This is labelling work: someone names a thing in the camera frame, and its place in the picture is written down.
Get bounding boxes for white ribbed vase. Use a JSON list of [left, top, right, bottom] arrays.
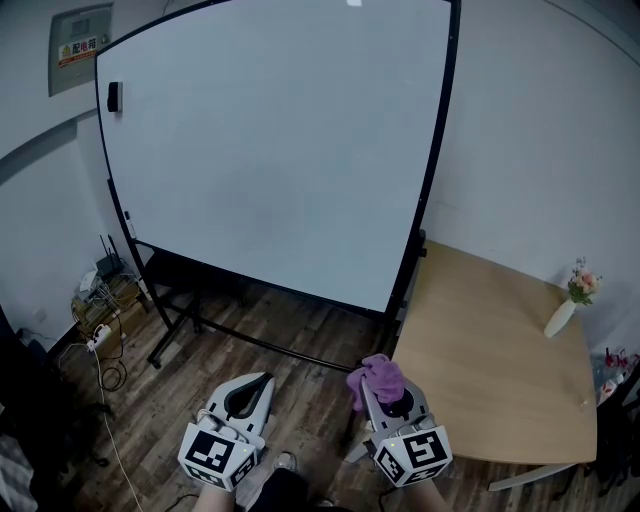
[[543, 299, 578, 339]]

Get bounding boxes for grey electrical wall panel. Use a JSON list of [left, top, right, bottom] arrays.
[[48, 2, 115, 98]]

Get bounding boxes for whiteboard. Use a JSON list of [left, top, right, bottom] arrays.
[[93, 0, 462, 315]]

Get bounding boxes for black coiled cable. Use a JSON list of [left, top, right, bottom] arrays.
[[97, 309, 129, 391]]

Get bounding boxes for person's right forearm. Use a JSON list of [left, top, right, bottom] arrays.
[[399, 482, 451, 512]]

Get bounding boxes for white bottle red label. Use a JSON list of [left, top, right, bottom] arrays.
[[598, 373, 626, 404]]

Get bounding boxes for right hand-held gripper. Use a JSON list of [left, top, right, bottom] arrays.
[[359, 380, 454, 489]]

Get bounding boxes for light wooden table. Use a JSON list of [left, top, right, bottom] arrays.
[[344, 239, 600, 494]]

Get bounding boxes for pink flower bouquet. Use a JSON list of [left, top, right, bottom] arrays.
[[567, 257, 603, 307]]

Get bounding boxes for person's left forearm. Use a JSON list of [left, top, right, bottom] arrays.
[[192, 487, 236, 512]]

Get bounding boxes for black router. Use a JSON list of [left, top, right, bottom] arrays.
[[94, 234, 126, 281]]

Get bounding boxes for person's dark trousers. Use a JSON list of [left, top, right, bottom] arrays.
[[244, 467, 346, 512]]

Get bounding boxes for clear bag with red items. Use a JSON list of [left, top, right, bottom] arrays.
[[592, 347, 640, 396]]

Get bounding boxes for purple cleaning cloth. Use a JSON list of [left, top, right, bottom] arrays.
[[346, 353, 406, 412]]

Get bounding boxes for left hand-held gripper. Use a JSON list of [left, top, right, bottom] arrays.
[[178, 372, 278, 494]]

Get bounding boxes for white cable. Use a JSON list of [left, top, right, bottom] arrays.
[[87, 344, 139, 512]]

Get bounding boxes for white power strip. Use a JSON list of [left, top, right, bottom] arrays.
[[85, 323, 112, 354]]

